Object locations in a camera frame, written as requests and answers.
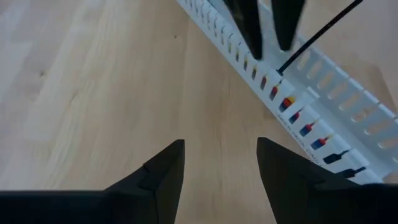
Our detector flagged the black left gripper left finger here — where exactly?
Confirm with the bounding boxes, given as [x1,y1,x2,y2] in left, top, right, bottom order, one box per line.
[0,139,186,224]

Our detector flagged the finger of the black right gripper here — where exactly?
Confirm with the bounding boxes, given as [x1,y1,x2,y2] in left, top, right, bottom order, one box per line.
[223,0,264,61]
[270,0,307,52]

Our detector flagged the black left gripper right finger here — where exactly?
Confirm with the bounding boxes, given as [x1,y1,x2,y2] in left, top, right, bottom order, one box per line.
[256,136,398,224]

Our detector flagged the black zip tie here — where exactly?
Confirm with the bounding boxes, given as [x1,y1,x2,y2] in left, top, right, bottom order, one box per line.
[276,0,364,77]

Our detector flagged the bundle of coloured cables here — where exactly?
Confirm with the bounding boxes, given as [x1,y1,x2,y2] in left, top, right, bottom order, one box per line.
[278,104,326,151]

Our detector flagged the white slotted cable raceway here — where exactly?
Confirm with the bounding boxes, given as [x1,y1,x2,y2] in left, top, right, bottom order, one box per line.
[175,0,398,186]

